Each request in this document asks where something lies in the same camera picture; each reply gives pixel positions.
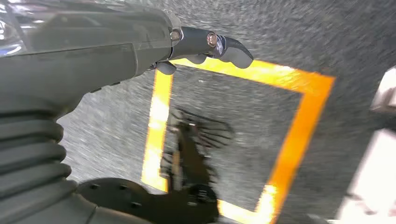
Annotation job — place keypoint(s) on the white furniture panel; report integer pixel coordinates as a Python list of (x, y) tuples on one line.
[(371, 185)]

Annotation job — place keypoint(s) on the yellow floor tape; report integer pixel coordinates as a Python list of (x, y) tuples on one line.
[(314, 108)]

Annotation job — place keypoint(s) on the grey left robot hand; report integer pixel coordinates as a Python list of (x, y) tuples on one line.
[(77, 55)]

